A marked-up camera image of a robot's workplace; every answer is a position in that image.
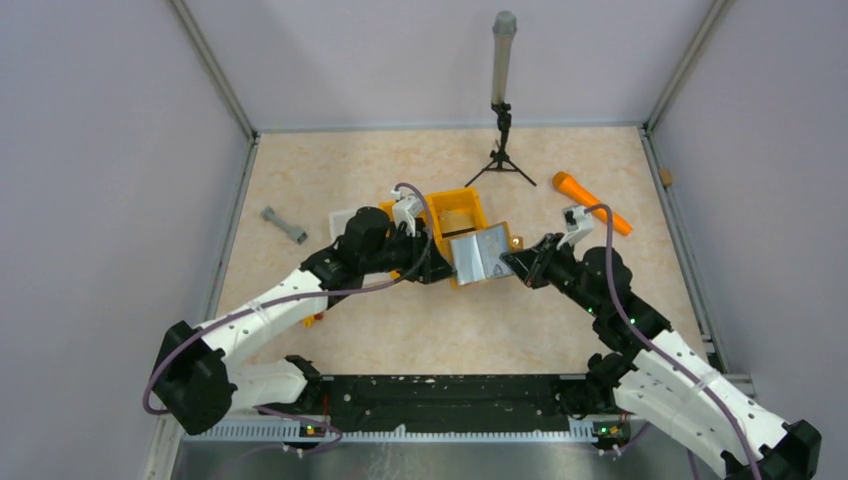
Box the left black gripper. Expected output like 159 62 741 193
361 223 457 284

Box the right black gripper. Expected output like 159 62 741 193
502 232 603 317

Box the yellow double storage bin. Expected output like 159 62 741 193
377 182 491 257

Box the white storage bin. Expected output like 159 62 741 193
328 209 357 241

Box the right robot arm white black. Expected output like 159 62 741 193
501 233 822 479

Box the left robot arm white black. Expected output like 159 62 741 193
143 199 453 434

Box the orange toy microphone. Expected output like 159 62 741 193
551 171 633 236

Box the black tripod stand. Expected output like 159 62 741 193
464 102 537 187

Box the grey toy dumbbell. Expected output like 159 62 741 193
260 206 308 245

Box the yellow red toy block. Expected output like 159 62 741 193
301 312 324 328

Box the small wooden block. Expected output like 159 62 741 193
658 168 674 188

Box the grey microphone on stand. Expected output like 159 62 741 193
491 11 517 105

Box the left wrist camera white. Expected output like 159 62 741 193
391 188 424 237

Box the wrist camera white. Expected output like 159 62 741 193
557 205 594 250
391 188 424 237

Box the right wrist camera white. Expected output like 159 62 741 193
557 205 594 250

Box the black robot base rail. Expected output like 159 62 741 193
261 374 633 450

